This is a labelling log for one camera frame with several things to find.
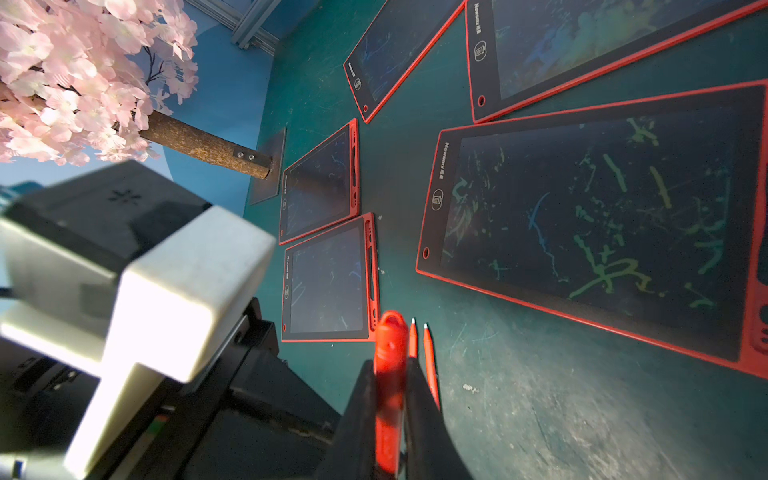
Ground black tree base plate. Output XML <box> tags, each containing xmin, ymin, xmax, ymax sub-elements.
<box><xmin>248</xmin><ymin>127</ymin><xmax>288</xmax><ymax>206</ymax></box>

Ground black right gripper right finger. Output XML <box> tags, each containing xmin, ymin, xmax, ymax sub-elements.
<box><xmin>405</xmin><ymin>357</ymin><xmax>472</xmax><ymax>480</ymax></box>

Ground pink cherry blossom tree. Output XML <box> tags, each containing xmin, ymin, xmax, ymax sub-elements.
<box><xmin>1</xmin><ymin>1</ymin><xmax>273</xmax><ymax>179</ymax></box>

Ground red tablet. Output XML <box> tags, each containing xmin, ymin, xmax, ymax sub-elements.
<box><xmin>416</xmin><ymin>80</ymin><xmax>767</xmax><ymax>378</ymax></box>
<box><xmin>278</xmin><ymin>119</ymin><xmax>361</xmax><ymax>245</ymax></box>
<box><xmin>464</xmin><ymin>0</ymin><xmax>767</xmax><ymax>124</ymax></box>
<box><xmin>343</xmin><ymin>0</ymin><xmax>465</xmax><ymax>124</ymax></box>
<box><xmin>281</xmin><ymin>213</ymin><xmax>383</xmax><ymax>343</ymax></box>

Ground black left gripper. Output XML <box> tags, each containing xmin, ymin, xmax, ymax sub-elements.
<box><xmin>1</xmin><ymin>300</ymin><xmax>340</xmax><ymax>479</ymax></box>

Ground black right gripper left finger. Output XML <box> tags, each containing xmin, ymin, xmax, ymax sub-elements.
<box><xmin>314</xmin><ymin>360</ymin><xmax>377</xmax><ymax>480</ymax></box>

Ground red stylus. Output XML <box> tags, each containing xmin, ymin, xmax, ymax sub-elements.
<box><xmin>423</xmin><ymin>323</ymin><xmax>441</xmax><ymax>409</ymax></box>
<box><xmin>407</xmin><ymin>318</ymin><xmax>419</xmax><ymax>358</ymax></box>
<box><xmin>374</xmin><ymin>311</ymin><xmax>409</xmax><ymax>479</ymax></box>

